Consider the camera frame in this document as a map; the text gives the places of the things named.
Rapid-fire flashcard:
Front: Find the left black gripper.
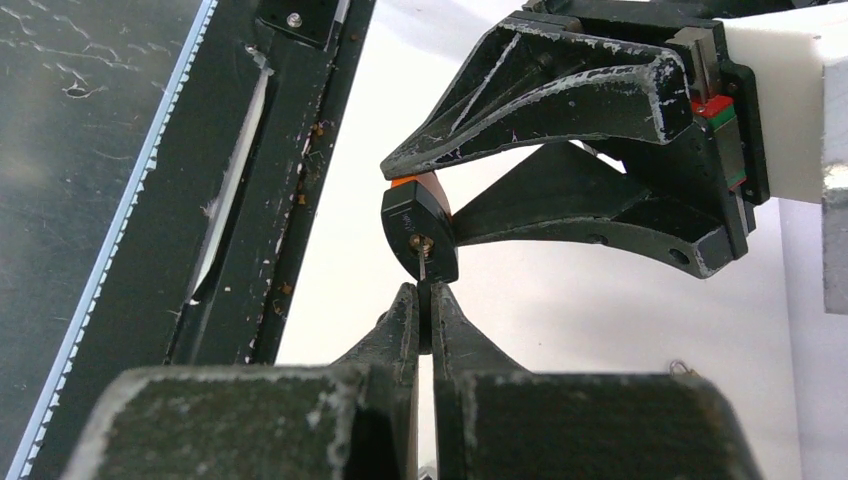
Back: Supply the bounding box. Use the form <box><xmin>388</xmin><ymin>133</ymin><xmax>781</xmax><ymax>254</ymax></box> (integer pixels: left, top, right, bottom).
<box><xmin>380</xmin><ymin>1</ymin><xmax>772</xmax><ymax>279</ymax></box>

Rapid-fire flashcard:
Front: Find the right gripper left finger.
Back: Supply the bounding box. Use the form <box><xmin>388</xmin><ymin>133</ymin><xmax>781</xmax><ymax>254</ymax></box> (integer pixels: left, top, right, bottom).
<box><xmin>63</xmin><ymin>283</ymin><xmax>419</xmax><ymax>479</ymax></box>

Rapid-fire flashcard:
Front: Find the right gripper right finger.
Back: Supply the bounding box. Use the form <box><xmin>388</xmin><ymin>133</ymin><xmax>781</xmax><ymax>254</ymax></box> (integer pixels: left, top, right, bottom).
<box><xmin>430</xmin><ymin>283</ymin><xmax>762</xmax><ymax>479</ymax></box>

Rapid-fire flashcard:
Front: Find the orange black padlock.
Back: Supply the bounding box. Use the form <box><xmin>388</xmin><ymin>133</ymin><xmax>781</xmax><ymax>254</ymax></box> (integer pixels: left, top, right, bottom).
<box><xmin>381</xmin><ymin>172</ymin><xmax>459</xmax><ymax>283</ymax></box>

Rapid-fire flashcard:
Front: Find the black-headed key bunch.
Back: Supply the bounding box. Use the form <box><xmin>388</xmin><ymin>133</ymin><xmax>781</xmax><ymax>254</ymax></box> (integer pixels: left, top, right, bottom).
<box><xmin>410</xmin><ymin>234</ymin><xmax>432</xmax><ymax>355</ymax></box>

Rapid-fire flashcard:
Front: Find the small silver key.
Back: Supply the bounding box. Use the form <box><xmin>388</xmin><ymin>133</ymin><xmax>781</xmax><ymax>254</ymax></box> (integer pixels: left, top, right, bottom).
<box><xmin>668</xmin><ymin>359</ymin><xmax>699</xmax><ymax>377</ymax></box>

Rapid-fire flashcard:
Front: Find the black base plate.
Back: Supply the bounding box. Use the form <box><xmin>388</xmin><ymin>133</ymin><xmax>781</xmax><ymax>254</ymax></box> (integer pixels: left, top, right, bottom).
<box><xmin>8</xmin><ymin>1</ymin><xmax>374</xmax><ymax>479</ymax></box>

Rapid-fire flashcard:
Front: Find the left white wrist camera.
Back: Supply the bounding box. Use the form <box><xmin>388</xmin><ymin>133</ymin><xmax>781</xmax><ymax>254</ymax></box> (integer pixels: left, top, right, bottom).
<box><xmin>721</xmin><ymin>1</ymin><xmax>847</xmax><ymax>315</ymax></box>

